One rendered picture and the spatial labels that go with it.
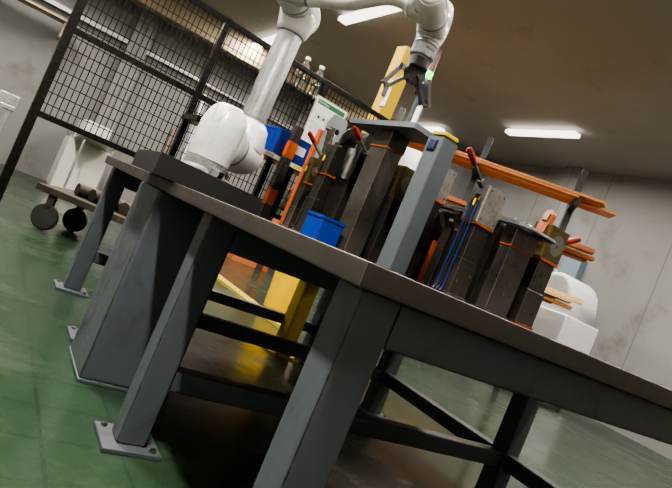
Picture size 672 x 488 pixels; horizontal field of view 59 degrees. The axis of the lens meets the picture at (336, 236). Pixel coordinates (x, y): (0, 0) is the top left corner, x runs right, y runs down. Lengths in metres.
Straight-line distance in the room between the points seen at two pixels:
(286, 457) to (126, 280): 1.17
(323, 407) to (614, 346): 7.83
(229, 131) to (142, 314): 0.68
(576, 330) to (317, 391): 6.65
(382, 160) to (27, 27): 8.36
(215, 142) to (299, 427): 1.33
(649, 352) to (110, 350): 7.19
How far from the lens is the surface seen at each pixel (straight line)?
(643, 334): 8.52
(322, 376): 0.94
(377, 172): 2.02
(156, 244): 2.02
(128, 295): 2.04
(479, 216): 1.86
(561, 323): 7.32
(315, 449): 0.98
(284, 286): 5.35
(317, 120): 3.37
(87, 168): 8.38
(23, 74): 9.93
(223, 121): 2.13
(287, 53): 2.42
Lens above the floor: 0.69
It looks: 1 degrees up
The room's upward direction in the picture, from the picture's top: 23 degrees clockwise
